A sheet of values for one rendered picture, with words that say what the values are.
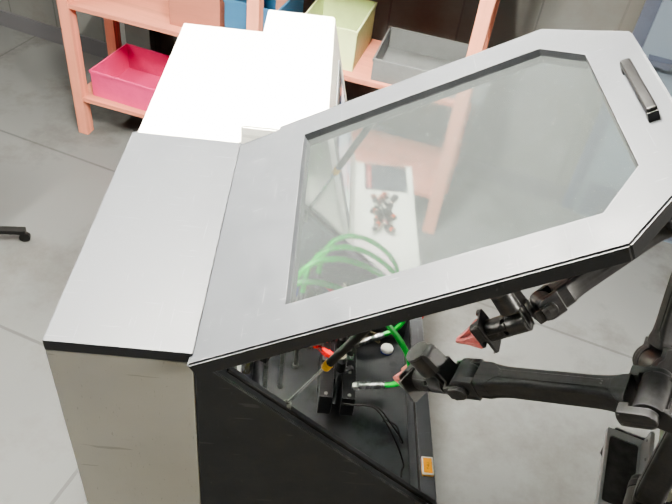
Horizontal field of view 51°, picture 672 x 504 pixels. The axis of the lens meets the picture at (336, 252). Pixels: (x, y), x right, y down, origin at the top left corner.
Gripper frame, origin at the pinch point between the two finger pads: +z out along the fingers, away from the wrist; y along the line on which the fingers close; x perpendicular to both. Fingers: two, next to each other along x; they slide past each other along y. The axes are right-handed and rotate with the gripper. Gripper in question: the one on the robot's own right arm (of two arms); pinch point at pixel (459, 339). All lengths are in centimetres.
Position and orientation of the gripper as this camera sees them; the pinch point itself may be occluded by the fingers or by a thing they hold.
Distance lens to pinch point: 184.7
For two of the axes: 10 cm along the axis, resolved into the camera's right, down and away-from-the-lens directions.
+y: -6.1, -7.0, -3.7
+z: -7.4, 3.2, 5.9
